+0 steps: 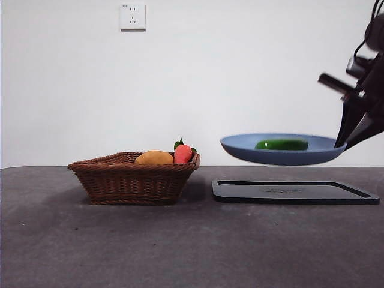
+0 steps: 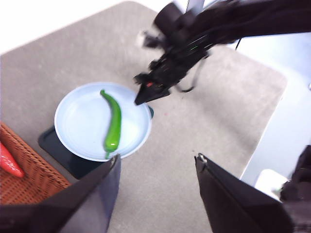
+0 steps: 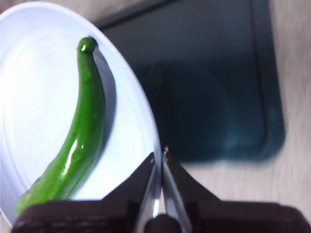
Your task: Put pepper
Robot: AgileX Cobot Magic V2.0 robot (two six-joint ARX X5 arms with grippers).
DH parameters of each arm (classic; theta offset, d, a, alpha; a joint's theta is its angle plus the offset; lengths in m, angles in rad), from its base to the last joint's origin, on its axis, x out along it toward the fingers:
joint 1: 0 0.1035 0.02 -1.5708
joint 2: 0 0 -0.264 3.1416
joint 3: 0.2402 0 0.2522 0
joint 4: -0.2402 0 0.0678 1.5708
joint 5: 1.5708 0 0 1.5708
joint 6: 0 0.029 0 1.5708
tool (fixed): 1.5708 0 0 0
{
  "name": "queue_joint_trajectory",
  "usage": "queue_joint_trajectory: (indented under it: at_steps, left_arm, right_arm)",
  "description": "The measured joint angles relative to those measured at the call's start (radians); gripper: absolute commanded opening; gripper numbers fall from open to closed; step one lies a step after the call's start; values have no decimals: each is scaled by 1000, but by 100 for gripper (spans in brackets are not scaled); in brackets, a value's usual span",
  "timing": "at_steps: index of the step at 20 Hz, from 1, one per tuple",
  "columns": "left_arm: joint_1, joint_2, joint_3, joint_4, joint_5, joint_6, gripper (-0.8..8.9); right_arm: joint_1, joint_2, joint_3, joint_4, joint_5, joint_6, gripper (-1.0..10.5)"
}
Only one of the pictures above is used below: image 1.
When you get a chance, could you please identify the blue round plate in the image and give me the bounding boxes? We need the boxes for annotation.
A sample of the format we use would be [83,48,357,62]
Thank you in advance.
[220,133,348,166]

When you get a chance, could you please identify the green pepper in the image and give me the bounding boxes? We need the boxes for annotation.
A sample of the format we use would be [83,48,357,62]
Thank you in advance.
[254,139,309,151]

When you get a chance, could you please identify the black rectangular cutting board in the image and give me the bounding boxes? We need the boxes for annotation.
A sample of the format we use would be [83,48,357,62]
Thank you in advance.
[211,179,380,206]

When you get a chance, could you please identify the orange carrot with green leaves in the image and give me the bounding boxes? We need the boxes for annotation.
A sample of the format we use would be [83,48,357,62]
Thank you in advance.
[173,137,197,164]

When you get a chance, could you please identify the yellow-brown potato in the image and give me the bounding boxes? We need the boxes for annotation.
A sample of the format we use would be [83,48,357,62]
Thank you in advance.
[134,150,175,166]

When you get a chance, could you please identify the brown wicker basket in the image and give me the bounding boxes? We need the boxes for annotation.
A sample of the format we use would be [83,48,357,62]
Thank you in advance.
[67,152,201,206]

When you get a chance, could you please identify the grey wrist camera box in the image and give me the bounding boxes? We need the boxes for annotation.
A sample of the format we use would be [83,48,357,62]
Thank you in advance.
[346,56,374,77]

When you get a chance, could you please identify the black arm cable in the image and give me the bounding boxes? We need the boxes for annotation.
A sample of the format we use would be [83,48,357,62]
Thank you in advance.
[353,0,382,59]

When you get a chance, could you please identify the white wall socket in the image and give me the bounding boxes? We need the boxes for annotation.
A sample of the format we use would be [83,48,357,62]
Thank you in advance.
[119,3,146,32]

